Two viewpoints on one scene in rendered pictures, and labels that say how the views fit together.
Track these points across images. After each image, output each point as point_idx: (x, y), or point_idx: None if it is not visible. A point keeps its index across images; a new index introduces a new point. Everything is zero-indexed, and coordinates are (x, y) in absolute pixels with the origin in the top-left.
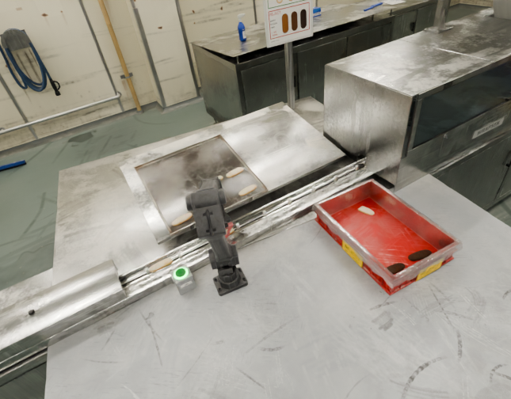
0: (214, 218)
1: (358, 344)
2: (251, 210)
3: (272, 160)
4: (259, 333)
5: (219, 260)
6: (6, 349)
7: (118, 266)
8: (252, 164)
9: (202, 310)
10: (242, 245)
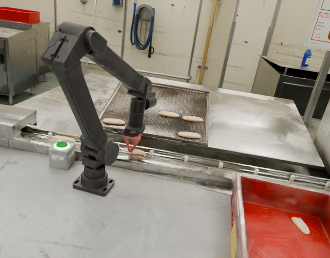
0: (65, 46)
1: None
2: None
3: (237, 129)
4: (58, 236)
5: (85, 140)
6: None
7: (42, 127)
8: (215, 122)
9: (46, 186)
10: (139, 170)
